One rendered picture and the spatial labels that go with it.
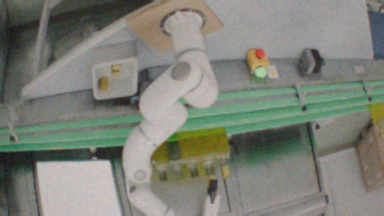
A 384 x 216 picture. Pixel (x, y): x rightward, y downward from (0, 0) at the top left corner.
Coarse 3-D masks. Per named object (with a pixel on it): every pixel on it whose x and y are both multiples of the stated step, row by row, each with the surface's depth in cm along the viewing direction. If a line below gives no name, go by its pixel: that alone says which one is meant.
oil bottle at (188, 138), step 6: (180, 132) 173; (186, 132) 173; (192, 132) 174; (180, 138) 172; (186, 138) 172; (192, 138) 172; (186, 144) 171; (192, 144) 171; (186, 150) 170; (192, 150) 170; (186, 156) 169; (192, 156) 169; (198, 156) 169; (186, 162) 169; (192, 162) 168; (198, 162) 170
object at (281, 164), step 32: (288, 128) 200; (0, 160) 172; (32, 160) 177; (256, 160) 191; (288, 160) 192; (0, 192) 163; (32, 192) 167; (256, 192) 183; (288, 192) 184; (320, 192) 183
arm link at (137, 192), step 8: (128, 184) 145; (136, 184) 142; (144, 184) 143; (128, 192) 141; (136, 192) 138; (144, 192) 138; (152, 192) 142; (136, 200) 137; (144, 200) 138; (152, 200) 139; (160, 200) 142; (144, 208) 139; (152, 208) 139; (160, 208) 140
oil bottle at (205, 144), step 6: (198, 132) 174; (204, 132) 174; (210, 132) 175; (198, 138) 173; (204, 138) 173; (210, 138) 173; (198, 144) 172; (204, 144) 172; (210, 144) 172; (198, 150) 171; (204, 150) 171; (210, 150) 171; (204, 156) 170; (210, 156) 170; (204, 162) 170
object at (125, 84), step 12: (120, 60) 149; (132, 60) 150; (96, 72) 159; (108, 72) 165; (120, 72) 167; (132, 72) 162; (96, 84) 162; (108, 84) 168; (120, 84) 169; (132, 84) 167; (96, 96) 164; (108, 96) 167; (120, 96) 168
